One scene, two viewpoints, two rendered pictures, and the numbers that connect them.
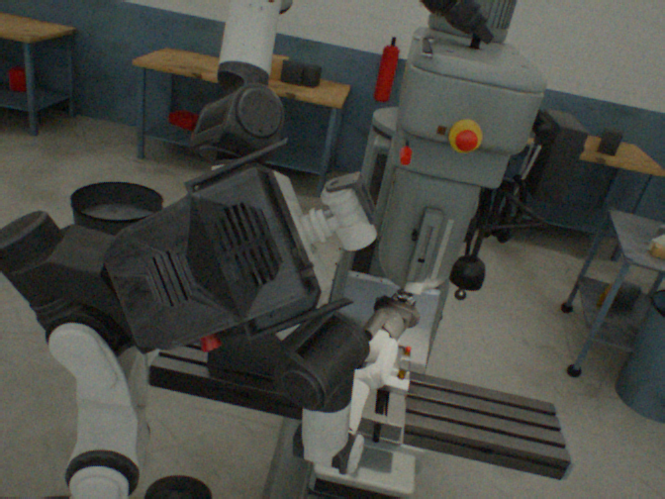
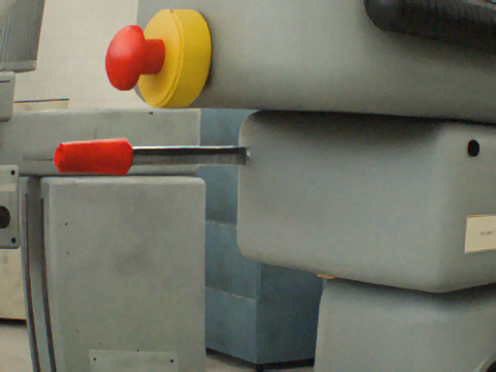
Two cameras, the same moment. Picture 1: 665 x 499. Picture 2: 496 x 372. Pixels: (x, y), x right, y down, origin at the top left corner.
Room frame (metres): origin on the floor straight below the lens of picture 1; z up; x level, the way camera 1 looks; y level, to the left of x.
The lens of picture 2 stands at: (0.73, -0.81, 1.72)
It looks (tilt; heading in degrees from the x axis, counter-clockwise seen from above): 3 degrees down; 58
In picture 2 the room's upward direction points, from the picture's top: 1 degrees clockwise
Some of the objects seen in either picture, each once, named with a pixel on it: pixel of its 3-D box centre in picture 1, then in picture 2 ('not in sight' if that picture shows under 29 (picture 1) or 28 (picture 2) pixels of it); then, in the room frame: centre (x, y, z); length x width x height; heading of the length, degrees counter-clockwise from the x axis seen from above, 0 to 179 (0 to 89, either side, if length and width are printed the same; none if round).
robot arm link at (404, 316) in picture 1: (390, 321); not in sight; (1.20, -0.18, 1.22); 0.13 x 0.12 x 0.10; 70
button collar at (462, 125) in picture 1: (465, 136); (172, 56); (1.06, -0.20, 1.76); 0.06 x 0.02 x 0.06; 88
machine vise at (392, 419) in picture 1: (384, 381); not in sight; (1.26, -0.22, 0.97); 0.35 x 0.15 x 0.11; 175
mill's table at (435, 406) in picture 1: (358, 394); not in sight; (1.29, -0.16, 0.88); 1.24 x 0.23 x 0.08; 88
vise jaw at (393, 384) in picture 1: (386, 378); not in sight; (1.23, -0.22, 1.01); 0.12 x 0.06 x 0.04; 85
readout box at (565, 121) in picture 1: (554, 155); not in sight; (1.57, -0.56, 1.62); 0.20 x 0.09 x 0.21; 178
